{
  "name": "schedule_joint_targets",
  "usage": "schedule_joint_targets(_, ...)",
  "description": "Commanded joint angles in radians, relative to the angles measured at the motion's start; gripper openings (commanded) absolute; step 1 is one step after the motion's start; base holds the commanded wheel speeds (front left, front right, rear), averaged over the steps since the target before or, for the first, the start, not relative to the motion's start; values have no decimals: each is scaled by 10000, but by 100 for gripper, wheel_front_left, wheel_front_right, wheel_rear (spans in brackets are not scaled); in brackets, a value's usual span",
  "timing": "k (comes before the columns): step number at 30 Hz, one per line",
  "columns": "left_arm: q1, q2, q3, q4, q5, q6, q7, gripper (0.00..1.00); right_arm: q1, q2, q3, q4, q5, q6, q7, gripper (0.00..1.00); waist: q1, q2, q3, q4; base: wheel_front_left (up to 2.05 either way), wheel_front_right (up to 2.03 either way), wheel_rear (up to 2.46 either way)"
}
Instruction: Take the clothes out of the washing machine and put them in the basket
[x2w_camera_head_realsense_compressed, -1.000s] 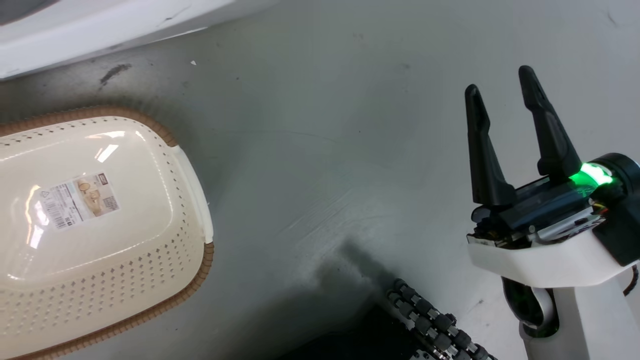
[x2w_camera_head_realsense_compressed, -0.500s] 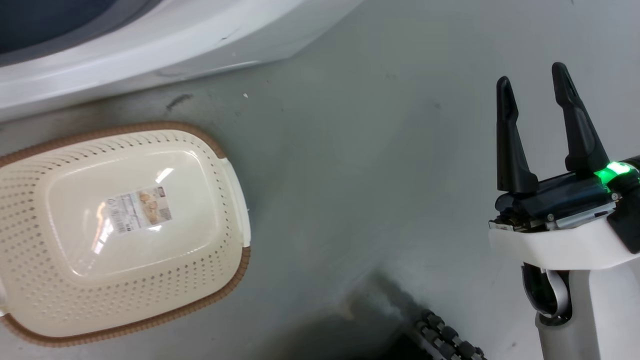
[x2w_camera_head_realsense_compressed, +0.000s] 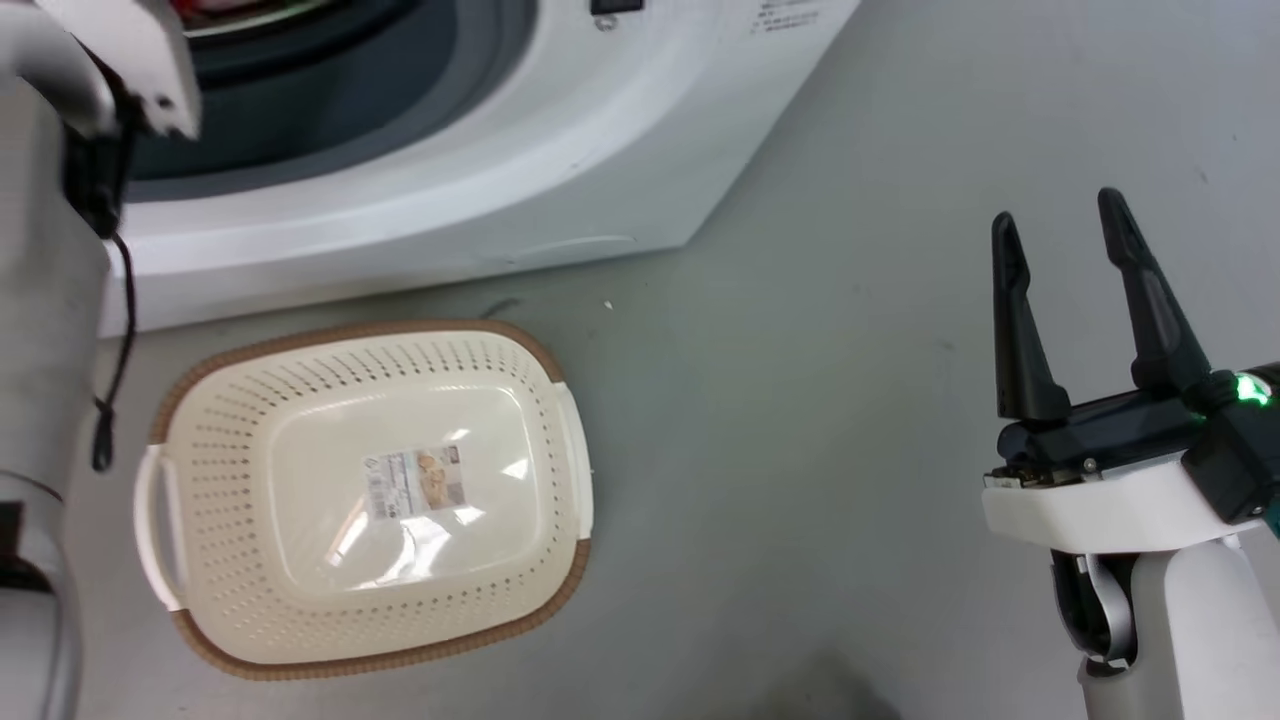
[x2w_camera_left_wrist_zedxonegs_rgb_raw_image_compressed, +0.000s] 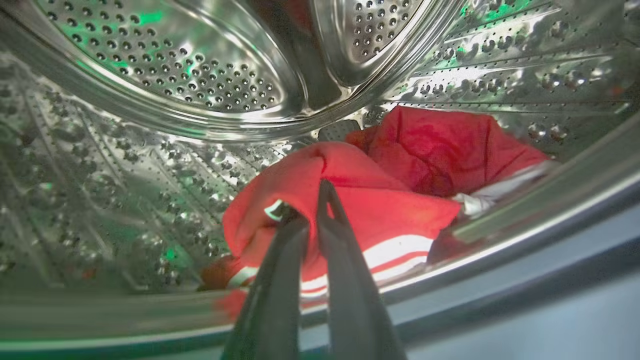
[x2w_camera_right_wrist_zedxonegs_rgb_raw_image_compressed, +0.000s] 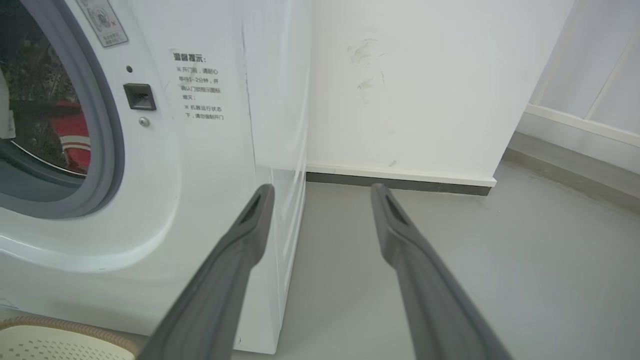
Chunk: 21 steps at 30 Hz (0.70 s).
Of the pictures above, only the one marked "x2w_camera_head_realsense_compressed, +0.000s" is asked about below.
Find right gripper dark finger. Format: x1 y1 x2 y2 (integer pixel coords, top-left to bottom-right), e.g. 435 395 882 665
1096 186 1215 395
990 210 1073 424

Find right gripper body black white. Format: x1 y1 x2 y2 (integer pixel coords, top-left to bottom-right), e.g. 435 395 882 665
982 362 1280 557

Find white front-load washing machine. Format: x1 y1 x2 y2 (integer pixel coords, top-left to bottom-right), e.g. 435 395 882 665
98 0 863 338

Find cream perforated laundry basket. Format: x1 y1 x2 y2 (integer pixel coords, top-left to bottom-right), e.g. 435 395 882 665
133 319 597 683

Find printed paper label sticker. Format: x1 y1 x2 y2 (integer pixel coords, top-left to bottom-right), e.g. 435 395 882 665
364 446 469 522

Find red clothing item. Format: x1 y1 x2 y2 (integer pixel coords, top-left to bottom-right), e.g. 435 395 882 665
172 0 263 23

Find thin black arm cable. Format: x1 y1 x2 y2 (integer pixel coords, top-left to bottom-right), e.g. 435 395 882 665
91 232 138 474

